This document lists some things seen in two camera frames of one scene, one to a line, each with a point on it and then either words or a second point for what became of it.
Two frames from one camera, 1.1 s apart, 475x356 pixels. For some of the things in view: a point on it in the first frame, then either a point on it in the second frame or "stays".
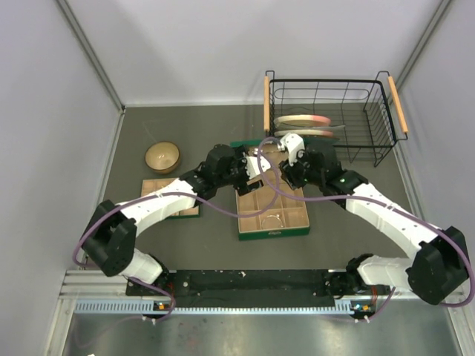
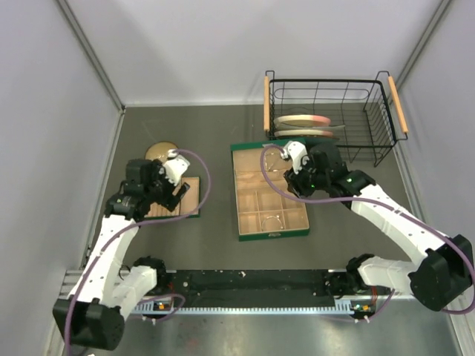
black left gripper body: [242, 176] to [169, 194]
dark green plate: [319, 140] stays
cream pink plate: [301, 120] stays
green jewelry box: [289, 216] stays
